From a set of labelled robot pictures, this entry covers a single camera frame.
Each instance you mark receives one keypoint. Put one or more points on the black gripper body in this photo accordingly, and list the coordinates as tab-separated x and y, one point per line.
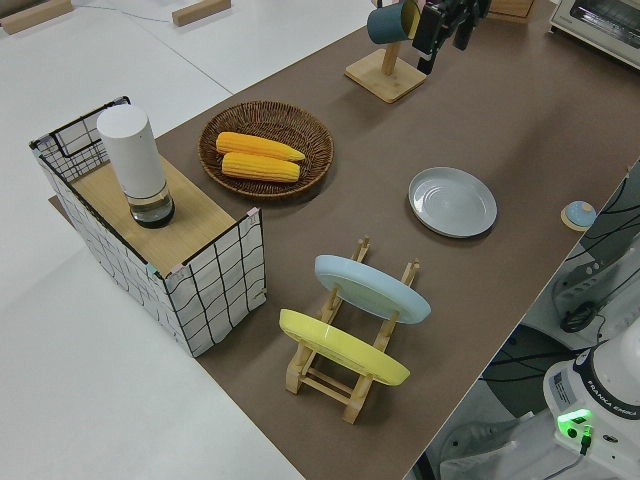
457	9

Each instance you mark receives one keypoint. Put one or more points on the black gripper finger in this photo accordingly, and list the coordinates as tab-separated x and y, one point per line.
462	36
429	30

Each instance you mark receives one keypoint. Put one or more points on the gray plate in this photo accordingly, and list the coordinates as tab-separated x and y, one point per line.
450	202

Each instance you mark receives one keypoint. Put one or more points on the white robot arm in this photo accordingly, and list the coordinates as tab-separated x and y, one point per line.
615	435

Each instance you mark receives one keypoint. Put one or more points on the light blue plate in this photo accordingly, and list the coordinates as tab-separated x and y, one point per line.
370	290

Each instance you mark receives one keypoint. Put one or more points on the yellow plate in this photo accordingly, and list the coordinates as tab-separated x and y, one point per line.
340	345

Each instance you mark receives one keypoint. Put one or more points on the wooden plate rack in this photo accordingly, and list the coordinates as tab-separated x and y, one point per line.
294	377

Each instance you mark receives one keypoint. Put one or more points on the dark teal mug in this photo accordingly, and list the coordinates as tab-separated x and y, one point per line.
385	25

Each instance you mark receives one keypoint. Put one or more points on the wooden mug tree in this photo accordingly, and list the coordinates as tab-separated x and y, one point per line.
385	82

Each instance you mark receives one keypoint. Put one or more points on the brown table mat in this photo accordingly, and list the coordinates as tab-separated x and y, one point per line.
450	125

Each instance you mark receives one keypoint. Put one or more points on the white toaster oven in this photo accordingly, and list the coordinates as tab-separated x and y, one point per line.
600	25

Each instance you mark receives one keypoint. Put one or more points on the brown wicker basket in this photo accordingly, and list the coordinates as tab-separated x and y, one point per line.
265	117

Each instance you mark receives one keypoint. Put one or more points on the yellow corn cob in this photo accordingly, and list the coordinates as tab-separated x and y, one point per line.
260	167
255	145

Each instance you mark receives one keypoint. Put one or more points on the wooden block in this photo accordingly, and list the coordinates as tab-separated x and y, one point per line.
30	17
200	12

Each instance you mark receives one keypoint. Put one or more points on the white power strip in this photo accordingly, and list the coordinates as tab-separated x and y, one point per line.
580	287

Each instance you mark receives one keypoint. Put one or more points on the wooden shelf board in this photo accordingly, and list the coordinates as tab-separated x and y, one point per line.
195	225

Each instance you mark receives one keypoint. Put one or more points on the white cylindrical canister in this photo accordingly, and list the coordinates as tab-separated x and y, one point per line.
132	150

